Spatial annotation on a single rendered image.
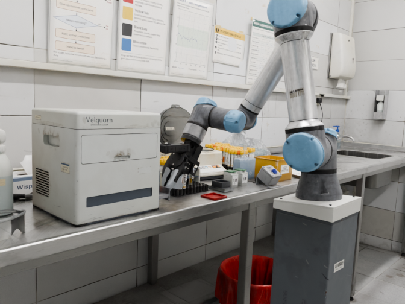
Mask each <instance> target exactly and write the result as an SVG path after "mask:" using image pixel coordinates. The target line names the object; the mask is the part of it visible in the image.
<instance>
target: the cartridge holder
mask: <svg viewBox="0 0 405 304"><path fill-rule="evenodd" d="M208 188H209V189H214V190H217V191H221V192H229V191H234V188H232V187H230V181H227V180H222V179H218V180H212V184H211V185H208Z"/></svg>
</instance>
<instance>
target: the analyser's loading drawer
mask: <svg viewBox="0 0 405 304"><path fill-rule="evenodd" d="M159 199H165V200H170V188H168V187H165V186H160V189H159Z"/></svg>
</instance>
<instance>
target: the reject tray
mask: <svg viewBox="0 0 405 304"><path fill-rule="evenodd" d="M201 197H202V198H207V199H209V200H214V201H215V200H220V199H223V198H227V196H226V195H222V194H217V193H214V192H212V193H208V194H203V195H201Z"/></svg>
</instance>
